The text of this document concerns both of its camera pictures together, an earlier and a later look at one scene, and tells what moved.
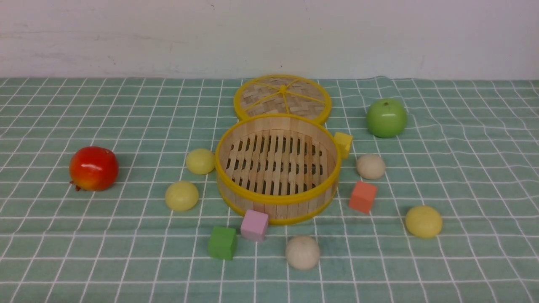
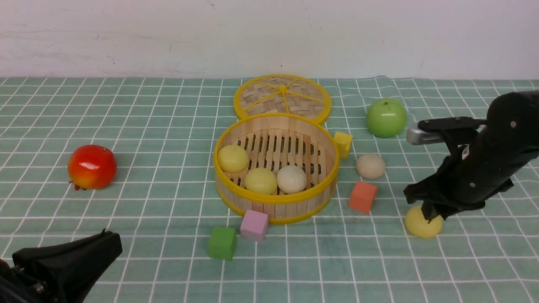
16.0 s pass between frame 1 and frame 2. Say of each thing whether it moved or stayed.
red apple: stayed
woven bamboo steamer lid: stayed
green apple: stayed
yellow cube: stayed
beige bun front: moved
